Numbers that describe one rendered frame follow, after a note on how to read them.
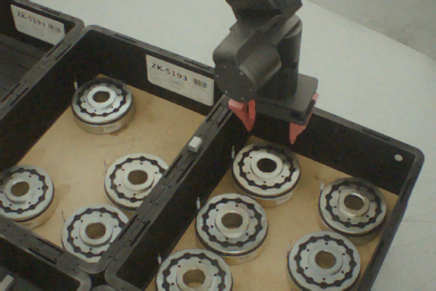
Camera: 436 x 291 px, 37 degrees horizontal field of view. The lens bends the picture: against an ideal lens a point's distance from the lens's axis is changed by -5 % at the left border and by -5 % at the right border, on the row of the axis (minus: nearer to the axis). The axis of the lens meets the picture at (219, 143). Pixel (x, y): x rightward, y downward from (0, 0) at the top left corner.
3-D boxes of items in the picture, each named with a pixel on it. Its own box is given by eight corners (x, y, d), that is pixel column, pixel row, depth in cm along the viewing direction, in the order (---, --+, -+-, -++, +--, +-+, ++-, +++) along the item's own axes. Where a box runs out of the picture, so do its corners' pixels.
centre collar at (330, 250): (314, 242, 94) (314, 240, 94) (346, 253, 93) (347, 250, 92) (302, 270, 91) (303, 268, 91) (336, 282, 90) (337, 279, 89)
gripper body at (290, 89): (304, 121, 87) (308, 80, 82) (230, 99, 90) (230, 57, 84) (318, 88, 91) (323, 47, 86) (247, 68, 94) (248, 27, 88)
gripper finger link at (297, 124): (300, 163, 93) (306, 116, 86) (251, 148, 95) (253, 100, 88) (314, 128, 98) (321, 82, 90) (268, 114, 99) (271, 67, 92)
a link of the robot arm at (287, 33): (311, 13, 81) (272, -3, 83) (282, 43, 77) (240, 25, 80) (307, 55, 86) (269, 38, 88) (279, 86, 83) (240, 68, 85)
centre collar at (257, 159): (257, 150, 105) (257, 148, 104) (287, 160, 104) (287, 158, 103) (244, 174, 102) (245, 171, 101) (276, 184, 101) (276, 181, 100)
